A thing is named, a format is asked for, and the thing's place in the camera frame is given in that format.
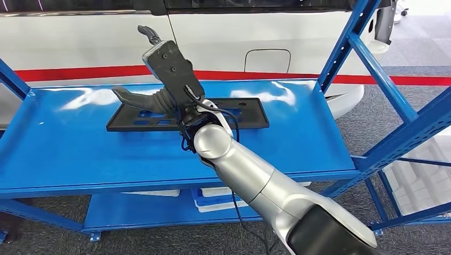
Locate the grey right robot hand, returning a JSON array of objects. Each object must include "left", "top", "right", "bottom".
[{"left": 112, "top": 25, "right": 166, "bottom": 114}]

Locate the black plastic frame part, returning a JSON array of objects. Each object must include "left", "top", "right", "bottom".
[{"left": 105, "top": 97, "right": 270, "bottom": 133}]

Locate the blue metal shelf rack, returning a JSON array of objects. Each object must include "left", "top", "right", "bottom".
[
  {"left": 0, "top": 0, "right": 451, "bottom": 243},
  {"left": 364, "top": 156, "right": 451, "bottom": 237}
]

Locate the white car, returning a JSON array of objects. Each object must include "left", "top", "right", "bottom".
[{"left": 0, "top": 0, "right": 400, "bottom": 131}]

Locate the white fuel filler flap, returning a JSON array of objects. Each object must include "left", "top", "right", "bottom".
[{"left": 244, "top": 48, "right": 292, "bottom": 74}]

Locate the white swivel chair base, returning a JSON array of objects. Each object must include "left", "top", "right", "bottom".
[{"left": 394, "top": 0, "right": 410, "bottom": 24}]

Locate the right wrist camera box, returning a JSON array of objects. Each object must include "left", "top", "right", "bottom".
[{"left": 141, "top": 39, "right": 206, "bottom": 113}]

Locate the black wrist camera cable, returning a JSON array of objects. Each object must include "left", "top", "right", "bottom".
[{"left": 182, "top": 86, "right": 279, "bottom": 255}]

